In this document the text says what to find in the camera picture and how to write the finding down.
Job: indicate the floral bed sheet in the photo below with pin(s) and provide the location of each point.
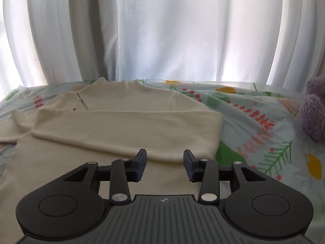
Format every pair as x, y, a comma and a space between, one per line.
254, 137

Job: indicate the white curtain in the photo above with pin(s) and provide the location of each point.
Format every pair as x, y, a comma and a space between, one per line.
162, 30

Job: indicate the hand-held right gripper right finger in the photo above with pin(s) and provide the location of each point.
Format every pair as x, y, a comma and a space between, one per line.
188, 164

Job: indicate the cream knit sweater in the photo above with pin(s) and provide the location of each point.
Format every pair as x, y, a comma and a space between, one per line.
121, 129

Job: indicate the purple plush toy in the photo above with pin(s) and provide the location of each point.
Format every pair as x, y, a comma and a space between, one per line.
313, 106

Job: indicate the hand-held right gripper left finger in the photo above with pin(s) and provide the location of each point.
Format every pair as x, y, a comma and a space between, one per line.
141, 164

